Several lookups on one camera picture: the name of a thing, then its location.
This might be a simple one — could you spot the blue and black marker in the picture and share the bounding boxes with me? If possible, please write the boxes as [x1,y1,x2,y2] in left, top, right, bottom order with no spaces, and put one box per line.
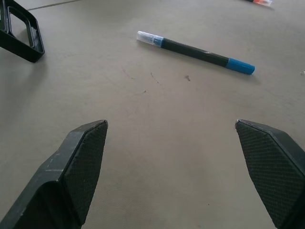
[136,31,256,75]

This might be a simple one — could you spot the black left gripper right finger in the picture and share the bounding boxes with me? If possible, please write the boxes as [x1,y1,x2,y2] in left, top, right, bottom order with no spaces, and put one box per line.
[234,119,305,229]

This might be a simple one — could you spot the red marker with clear cap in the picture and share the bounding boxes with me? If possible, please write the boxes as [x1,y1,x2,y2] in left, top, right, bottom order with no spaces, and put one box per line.
[245,0,274,8]

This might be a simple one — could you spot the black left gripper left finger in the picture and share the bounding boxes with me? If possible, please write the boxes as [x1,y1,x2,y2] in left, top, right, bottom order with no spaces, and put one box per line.
[0,119,109,229]

